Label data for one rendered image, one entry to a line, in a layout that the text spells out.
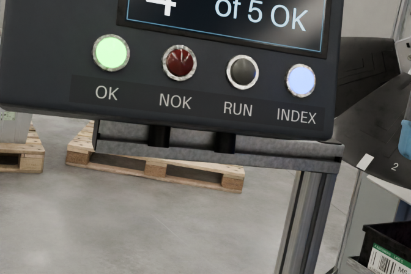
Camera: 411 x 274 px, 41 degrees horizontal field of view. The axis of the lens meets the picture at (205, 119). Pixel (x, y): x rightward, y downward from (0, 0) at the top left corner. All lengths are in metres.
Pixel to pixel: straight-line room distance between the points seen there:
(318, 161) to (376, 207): 2.02
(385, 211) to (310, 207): 1.96
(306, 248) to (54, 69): 0.32
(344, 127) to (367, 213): 1.55
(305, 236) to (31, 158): 3.03
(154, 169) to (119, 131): 3.21
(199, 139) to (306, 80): 0.11
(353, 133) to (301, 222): 0.53
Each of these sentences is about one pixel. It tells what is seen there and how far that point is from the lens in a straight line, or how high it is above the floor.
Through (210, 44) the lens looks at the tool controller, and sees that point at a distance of 0.41.
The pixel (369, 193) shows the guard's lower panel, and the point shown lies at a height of 0.49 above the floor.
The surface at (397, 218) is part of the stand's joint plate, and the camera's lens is 1.37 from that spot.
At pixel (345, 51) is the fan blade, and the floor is 1.12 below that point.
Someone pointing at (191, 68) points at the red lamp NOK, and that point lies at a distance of 0.40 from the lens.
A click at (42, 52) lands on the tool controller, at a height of 1.11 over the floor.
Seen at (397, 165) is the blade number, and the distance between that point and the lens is 1.03.
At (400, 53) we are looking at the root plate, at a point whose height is 1.14.
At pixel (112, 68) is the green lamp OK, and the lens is 0.39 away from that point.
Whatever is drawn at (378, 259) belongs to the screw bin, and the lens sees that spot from 0.88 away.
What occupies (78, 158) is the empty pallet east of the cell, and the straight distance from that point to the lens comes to 3.72.
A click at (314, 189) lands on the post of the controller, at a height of 1.01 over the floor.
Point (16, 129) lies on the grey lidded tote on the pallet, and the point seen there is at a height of 0.24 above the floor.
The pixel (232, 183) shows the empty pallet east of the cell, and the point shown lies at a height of 0.07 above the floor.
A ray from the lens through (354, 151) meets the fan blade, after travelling 1.04.
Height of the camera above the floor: 1.16
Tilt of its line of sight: 11 degrees down
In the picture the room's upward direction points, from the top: 10 degrees clockwise
